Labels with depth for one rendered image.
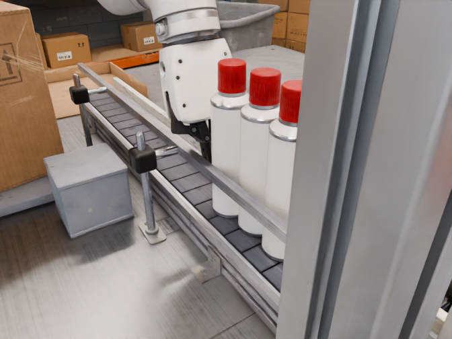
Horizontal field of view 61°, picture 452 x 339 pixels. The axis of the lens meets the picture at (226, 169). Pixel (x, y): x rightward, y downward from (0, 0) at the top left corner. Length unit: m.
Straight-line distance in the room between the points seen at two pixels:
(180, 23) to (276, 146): 0.20
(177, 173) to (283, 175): 0.27
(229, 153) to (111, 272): 0.22
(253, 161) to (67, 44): 3.71
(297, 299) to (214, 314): 0.32
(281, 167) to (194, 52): 0.20
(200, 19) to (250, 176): 0.20
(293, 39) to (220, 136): 3.50
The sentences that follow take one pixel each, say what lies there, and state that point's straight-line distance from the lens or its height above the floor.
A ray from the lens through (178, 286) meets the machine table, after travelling 0.51.
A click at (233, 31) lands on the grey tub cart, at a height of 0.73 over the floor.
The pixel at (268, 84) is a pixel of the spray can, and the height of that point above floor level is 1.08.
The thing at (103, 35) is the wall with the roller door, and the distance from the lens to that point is 5.09.
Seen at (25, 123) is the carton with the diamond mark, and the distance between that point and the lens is 0.69.
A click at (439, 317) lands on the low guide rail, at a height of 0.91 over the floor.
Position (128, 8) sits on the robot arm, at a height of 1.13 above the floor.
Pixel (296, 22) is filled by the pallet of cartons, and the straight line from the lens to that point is 3.90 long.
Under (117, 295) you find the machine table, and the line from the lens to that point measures 0.51.
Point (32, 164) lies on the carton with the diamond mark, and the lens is 0.72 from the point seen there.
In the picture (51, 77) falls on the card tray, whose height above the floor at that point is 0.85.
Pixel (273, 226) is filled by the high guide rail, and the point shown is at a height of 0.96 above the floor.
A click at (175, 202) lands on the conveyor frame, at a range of 0.57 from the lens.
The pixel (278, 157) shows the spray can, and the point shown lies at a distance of 0.39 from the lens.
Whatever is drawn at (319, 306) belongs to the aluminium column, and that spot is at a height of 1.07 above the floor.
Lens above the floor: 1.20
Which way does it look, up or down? 31 degrees down
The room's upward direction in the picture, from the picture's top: straight up
